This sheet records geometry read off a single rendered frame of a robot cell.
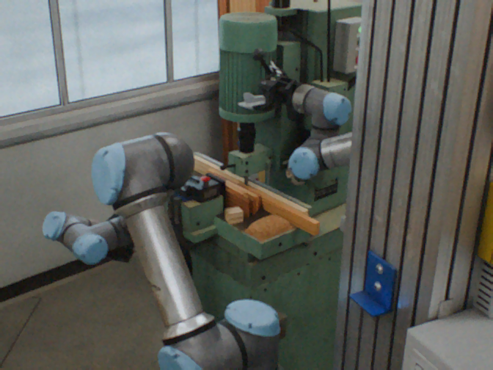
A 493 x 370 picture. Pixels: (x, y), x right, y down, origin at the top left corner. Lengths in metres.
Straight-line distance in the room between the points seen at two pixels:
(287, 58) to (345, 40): 0.19
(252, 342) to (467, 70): 0.73
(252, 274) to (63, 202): 1.52
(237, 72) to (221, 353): 0.95
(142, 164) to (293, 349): 1.23
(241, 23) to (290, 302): 0.93
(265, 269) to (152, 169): 0.84
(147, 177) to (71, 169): 2.00
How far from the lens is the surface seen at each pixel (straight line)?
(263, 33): 2.00
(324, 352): 2.58
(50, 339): 3.19
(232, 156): 2.17
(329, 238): 2.30
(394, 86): 1.10
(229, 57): 2.03
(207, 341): 1.36
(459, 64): 0.98
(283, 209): 2.11
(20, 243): 3.37
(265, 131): 2.23
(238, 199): 2.13
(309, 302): 2.36
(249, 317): 1.42
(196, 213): 2.09
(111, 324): 3.22
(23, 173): 3.24
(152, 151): 1.39
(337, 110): 1.70
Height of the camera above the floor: 1.88
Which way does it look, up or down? 25 degrees down
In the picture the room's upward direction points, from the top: 1 degrees clockwise
